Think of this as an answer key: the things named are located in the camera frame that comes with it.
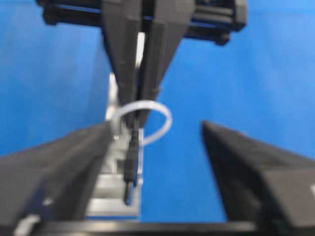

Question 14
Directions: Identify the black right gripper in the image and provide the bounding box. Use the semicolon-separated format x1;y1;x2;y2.
34;0;248;128

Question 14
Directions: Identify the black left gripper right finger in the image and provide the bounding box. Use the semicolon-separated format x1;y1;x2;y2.
202;121;315;231

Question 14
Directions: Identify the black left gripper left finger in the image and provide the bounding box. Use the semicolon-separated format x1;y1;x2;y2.
0;122;113;229

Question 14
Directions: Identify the black wire with plug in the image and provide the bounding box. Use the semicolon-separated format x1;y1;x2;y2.
123;118;141;206

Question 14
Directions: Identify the aluminium extrusion frame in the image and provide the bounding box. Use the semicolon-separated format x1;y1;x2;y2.
86;73;145;219

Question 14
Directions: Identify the white string loop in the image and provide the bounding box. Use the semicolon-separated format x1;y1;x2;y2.
112;99;173;148

